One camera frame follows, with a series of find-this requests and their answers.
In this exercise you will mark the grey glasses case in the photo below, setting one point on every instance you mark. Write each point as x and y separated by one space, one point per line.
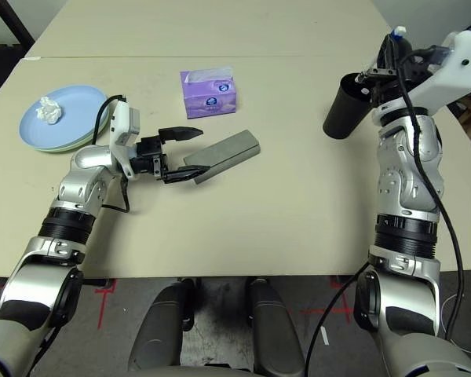
227 153

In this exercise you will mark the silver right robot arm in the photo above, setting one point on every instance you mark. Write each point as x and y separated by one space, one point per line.
404 176

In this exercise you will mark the black foam floor mat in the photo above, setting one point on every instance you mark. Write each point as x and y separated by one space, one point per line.
0 70

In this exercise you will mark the blue plastic plate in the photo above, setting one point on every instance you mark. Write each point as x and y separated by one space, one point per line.
78 114

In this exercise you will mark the black plastic cup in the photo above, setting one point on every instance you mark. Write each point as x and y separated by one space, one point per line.
343 114

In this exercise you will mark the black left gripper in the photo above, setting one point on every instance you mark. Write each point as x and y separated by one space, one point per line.
149 157

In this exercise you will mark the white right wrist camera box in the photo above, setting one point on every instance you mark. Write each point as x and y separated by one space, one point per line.
455 70

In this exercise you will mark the white tissue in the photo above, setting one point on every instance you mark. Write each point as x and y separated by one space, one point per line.
49 110

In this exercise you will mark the grey robot leg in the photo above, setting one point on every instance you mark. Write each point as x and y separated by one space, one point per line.
161 330
274 334

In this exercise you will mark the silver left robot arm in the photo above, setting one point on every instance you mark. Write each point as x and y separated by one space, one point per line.
86 169

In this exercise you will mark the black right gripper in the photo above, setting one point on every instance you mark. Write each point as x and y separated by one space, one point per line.
392 84

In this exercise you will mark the grey robot left leg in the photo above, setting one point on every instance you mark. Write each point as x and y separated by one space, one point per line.
161 330

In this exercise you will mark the green plastic plate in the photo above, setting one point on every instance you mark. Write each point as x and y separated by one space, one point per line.
102 129

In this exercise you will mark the purple tissue box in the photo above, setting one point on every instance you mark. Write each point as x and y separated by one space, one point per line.
212 98

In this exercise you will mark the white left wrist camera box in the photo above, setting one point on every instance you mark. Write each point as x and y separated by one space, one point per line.
123 125

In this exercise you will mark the white table tape piece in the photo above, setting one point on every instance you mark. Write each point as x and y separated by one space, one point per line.
31 58

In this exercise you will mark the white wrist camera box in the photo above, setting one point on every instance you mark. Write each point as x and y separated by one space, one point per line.
455 70
123 125

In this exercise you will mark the grey robot right leg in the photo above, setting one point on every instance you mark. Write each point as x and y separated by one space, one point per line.
274 334

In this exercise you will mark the wooden side table black frame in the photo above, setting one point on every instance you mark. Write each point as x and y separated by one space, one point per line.
12 19

